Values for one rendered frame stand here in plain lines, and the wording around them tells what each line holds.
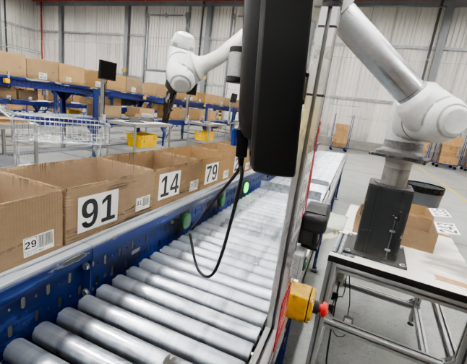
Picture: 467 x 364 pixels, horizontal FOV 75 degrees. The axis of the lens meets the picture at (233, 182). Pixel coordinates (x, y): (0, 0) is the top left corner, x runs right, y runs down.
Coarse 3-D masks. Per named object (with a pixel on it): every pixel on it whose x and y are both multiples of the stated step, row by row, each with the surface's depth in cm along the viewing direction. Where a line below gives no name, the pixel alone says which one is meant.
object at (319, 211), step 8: (312, 208) 80; (320, 208) 80; (328, 208) 82; (304, 216) 78; (312, 216) 77; (320, 216) 77; (328, 216) 79; (304, 224) 78; (312, 224) 77; (320, 224) 76; (312, 232) 78; (320, 232) 77; (312, 240) 80; (312, 248) 80
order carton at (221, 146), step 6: (198, 144) 206; (204, 144) 215; (210, 144) 224; (216, 144) 233; (222, 144) 232; (228, 144) 230; (222, 150) 233; (228, 150) 231; (234, 150) 230; (234, 156) 193; (246, 162) 217
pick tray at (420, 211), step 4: (364, 200) 196; (412, 204) 204; (416, 204) 202; (412, 208) 204; (416, 208) 203; (420, 208) 202; (424, 208) 201; (412, 212) 204; (416, 212) 203; (420, 212) 202; (424, 212) 201; (428, 212) 192; (416, 216) 179; (420, 216) 178; (424, 216) 177; (428, 216) 190; (432, 216) 179
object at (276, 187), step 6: (264, 186) 235; (270, 186) 233; (276, 186) 232; (282, 186) 230; (288, 186) 228; (282, 192) 231; (288, 192) 229; (312, 192) 222; (318, 192) 221; (312, 198) 223; (318, 198) 221
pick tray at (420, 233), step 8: (360, 208) 184; (360, 216) 162; (408, 216) 176; (408, 224) 176; (416, 224) 174; (424, 224) 172; (432, 224) 167; (408, 232) 152; (416, 232) 150; (424, 232) 149; (432, 232) 162; (408, 240) 153; (416, 240) 151; (424, 240) 149; (432, 240) 148; (416, 248) 151; (424, 248) 150; (432, 248) 148
